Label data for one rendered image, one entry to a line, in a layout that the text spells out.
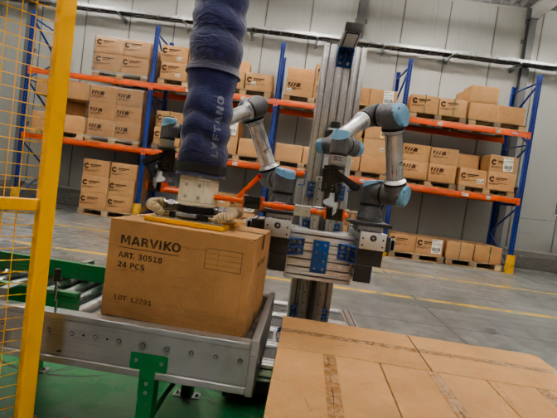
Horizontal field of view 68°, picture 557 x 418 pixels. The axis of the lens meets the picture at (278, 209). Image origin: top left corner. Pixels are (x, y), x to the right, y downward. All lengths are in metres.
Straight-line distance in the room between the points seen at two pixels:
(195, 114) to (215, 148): 0.16
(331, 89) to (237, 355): 1.61
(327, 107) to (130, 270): 1.43
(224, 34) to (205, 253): 0.89
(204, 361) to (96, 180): 8.45
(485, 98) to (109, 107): 8.02
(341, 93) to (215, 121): 0.98
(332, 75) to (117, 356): 1.82
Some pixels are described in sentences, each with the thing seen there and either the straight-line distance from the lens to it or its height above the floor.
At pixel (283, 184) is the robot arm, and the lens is 2.24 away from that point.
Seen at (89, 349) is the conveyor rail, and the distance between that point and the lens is 1.74.
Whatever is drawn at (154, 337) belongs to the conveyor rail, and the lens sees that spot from 1.62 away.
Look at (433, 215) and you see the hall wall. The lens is 10.80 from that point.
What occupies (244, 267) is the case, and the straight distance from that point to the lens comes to 1.61.
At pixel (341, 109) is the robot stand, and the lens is 2.49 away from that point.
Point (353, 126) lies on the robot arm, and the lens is 2.05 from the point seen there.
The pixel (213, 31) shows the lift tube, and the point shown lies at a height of 1.75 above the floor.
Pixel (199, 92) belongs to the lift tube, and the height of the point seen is 1.50.
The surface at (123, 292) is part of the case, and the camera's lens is 1.80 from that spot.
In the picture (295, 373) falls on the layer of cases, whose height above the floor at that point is 0.54.
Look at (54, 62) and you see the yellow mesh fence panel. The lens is 1.62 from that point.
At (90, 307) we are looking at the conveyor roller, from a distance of 1.99.
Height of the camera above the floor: 1.16
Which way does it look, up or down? 3 degrees down
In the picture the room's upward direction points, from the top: 8 degrees clockwise
